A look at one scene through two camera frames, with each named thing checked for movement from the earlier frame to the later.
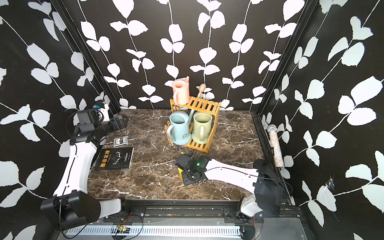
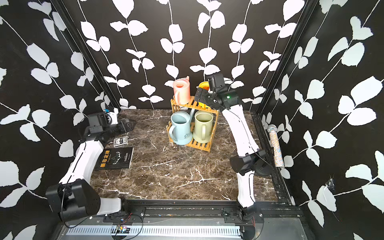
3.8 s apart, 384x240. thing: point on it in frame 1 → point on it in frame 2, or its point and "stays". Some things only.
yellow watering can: x=180 y=171 → x=204 y=85
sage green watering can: x=202 y=123 stays
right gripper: x=185 y=181 → x=198 y=94
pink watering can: x=181 y=91 stays
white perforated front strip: x=223 y=231 stays
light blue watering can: x=178 y=131 stays
